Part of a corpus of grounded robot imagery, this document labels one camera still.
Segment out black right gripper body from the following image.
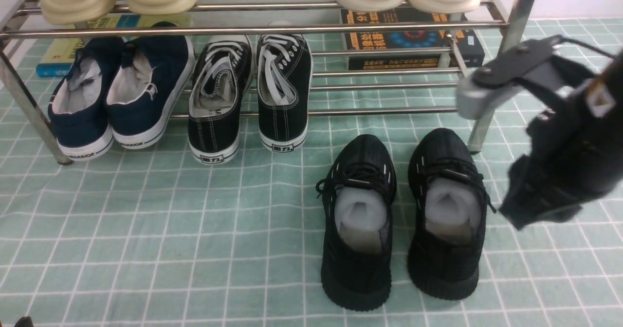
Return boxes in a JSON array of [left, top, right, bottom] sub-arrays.
[[472, 35, 623, 230]]

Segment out black knit sneaker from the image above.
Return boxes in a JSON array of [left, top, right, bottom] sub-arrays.
[[316, 134, 398, 312], [407, 128, 492, 301]]

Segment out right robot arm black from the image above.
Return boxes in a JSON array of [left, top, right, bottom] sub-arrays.
[[456, 35, 623, 230]]

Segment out silver metal shoe rack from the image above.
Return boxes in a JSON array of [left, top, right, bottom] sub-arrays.
[[1, 0, 536, 165]]

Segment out navy canvas shoe right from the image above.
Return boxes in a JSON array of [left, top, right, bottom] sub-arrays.
[[105, 35, 195, 150]]

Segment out navy canvas shoe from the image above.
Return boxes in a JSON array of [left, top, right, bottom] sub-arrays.
[[105, 35, 195, 150], [48, 37, 125, 162]]

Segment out navy canvas shoe left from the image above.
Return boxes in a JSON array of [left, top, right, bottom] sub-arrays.
[[48, 37, 125, 162]]

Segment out black book orange text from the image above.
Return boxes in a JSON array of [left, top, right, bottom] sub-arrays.
[[341, 6, 485, 71]]

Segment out black canvas sneaker right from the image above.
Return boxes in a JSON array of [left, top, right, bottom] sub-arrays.
[[257, 34, 313, 153]]

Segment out black canvas sneaker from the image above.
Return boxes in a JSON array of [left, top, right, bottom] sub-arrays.
[[187, 35, 255, 165], [257, 34, 313, 153]]

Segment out black canvas sneaker left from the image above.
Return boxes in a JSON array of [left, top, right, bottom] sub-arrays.
[[187, 35, 255, 165]]

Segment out green checkered floor mat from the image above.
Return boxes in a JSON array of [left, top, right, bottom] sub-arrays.
[[0, 18, 623, 327]]

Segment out blue yellow book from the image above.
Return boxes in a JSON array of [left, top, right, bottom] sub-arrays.
[[36, 14, 193, 78]]

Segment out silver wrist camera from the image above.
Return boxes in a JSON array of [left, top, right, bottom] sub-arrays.
[[455, 76, 523, 120]]

